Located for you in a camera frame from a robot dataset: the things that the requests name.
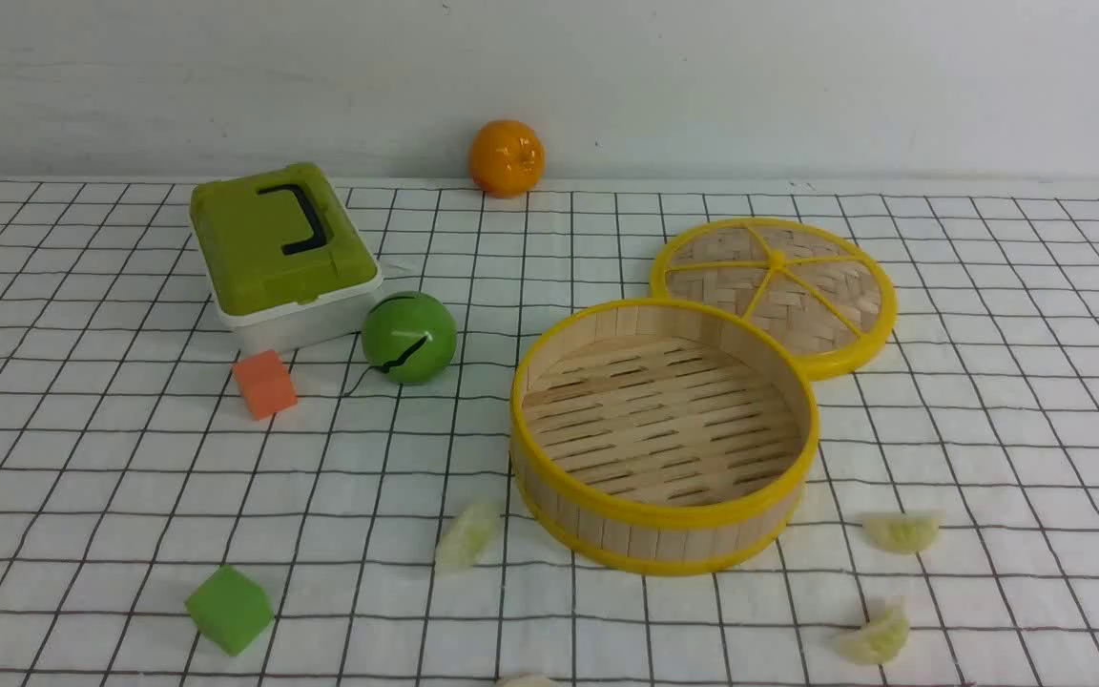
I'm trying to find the pale dumpling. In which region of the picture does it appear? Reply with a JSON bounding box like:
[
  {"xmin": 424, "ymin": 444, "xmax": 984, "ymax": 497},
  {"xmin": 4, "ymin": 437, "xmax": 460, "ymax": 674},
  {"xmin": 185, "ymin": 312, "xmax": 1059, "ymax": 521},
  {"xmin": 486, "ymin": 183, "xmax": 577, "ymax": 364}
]
[
  {"xmin": 832, "ymin": 601, "xmax": 911, "ymax": 666},
  {"xmin": 861, "ymin": 511, "xmax": 943, "ymax": 556},
  {"xmin": 433, "ymin": 503, "xmax": 502, "ymax": 573}
]

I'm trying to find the white dumpling bottom edge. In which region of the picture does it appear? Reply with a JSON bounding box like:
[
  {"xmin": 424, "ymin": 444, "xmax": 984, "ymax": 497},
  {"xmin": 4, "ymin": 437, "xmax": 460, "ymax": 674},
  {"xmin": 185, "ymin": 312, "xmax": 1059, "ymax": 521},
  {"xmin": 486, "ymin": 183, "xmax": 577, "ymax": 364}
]
[{"xmin": 493, "ymin": 674, "xmax": 560, "ymax": 687}]

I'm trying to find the yellow rimmed bamboo steamer tray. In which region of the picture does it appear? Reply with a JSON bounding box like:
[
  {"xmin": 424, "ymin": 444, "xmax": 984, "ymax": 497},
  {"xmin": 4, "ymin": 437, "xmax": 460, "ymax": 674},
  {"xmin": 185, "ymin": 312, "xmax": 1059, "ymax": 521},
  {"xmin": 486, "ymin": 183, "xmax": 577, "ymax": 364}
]
[{"xmin": 509, "ymin": 299, "xmax": 819, "ymax": 575}]

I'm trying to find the yellow rimmed bamboo steamer lid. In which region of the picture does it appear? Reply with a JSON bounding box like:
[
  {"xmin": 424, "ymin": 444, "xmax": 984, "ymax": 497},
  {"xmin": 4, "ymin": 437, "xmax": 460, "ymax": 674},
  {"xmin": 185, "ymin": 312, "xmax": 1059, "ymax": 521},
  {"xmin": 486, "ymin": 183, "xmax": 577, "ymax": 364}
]
[{"xmin": 650, "ymin": 217, "xmax": 898, "ymax": 380}]

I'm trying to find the green plastic ball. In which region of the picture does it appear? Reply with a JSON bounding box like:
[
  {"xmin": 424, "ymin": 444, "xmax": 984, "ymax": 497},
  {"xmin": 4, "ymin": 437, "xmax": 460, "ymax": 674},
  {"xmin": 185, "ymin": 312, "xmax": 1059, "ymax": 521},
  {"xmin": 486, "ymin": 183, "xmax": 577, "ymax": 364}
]
[{"xmin": 362, "ymin": 290, "xmax": 458, "ymax": 385}]

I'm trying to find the orange plastic fruit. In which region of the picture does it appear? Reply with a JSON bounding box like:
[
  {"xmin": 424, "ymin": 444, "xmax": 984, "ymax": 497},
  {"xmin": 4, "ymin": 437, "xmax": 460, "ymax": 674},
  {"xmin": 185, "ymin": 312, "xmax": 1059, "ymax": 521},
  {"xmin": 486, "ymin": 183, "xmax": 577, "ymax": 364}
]
[{"xmin": 469, "ymin": 120, "xmax": 545, "ymax": 198}]

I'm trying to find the green lidded white box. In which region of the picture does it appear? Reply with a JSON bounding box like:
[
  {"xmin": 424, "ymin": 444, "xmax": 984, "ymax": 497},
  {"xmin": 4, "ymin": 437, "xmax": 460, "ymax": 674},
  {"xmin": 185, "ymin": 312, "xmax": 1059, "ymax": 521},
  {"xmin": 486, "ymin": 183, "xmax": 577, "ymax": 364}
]
[{"xmin": 189, "ymin": 162, "xmax": 382, "ymax": 357}]

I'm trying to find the orange foam cube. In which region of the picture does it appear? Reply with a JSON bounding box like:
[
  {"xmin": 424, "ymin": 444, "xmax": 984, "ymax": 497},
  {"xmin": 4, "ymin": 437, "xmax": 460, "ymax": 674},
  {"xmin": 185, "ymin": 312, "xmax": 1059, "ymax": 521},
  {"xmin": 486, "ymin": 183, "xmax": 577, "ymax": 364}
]
[{"xmin": 232, "ymin": 350, "xmax": 298, "ymax": 421}]

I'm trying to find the green foam cube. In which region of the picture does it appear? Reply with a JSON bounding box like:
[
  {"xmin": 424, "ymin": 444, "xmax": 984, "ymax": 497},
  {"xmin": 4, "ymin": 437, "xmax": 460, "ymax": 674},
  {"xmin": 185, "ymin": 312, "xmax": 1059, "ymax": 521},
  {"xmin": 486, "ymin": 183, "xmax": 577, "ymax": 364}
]
[{"xmin": 184, "ymin": 565, "xmax": 275, "ymax": 656}]

